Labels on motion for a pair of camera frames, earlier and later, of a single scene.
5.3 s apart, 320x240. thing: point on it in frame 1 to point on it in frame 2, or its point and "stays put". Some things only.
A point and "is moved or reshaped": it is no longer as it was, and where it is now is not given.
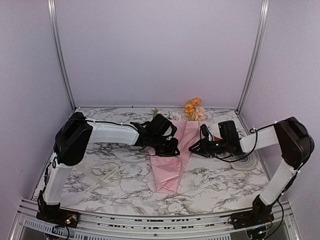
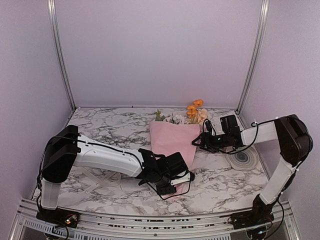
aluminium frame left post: x=53 y=10 stays put
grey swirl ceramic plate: x=249 y=163 stays put
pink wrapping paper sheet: x=168 y=169 is moved or reshaped
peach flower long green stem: x=200 y=112 is moved or reshaped
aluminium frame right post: x=256 y=54 stays put
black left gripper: x=172 y=150 to x=162 y=191
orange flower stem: x=189 y=109 is moved or reshaped
